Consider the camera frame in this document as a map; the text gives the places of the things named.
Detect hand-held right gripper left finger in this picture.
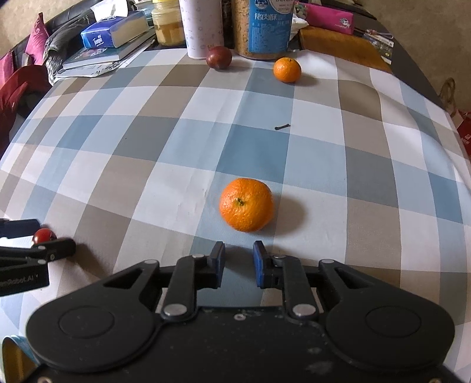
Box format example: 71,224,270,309
103,241,226,319

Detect purple and white thermos bottle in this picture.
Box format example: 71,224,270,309
178,0,226,60

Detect purple plum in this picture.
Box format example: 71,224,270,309
205,46,233,70

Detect checkered tablecloth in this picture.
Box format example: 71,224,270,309
0,44,471,372

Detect gold tin tray blue rim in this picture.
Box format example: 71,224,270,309
2,335,37,383

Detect black leather sofa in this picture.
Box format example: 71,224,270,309
44,0,96,34

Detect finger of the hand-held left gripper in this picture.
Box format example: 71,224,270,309
0,237,77,264
0,219,42,238

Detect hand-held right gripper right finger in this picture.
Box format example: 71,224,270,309
253,240,372,319

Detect glass jar blue label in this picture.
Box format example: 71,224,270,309
231,0,295,60

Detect brown bag handle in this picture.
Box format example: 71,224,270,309
440,77,457,111

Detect blue tissue pack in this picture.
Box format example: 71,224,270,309
80,11,150,49

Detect orange mandarin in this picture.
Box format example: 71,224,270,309
273,57,302,83
219,178,275,232

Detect dark red cloth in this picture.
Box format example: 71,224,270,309
0,66,52,148

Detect red tomato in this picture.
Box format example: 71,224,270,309
31,228,57,245

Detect white papers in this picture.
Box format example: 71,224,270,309
55,55,148,79

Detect pink pouch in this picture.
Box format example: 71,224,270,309
294,2,356,35

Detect grey jacket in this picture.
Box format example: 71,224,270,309
42,7,96,74

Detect glass jar yellow lid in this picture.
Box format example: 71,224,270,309
151,0,186,47

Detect stack of books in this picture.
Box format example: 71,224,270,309
62,27,157,70

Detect pink cushion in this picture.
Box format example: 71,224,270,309
25,13,50,66
0,49,15,87

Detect red shopping bag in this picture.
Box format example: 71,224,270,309
456,108,471,159

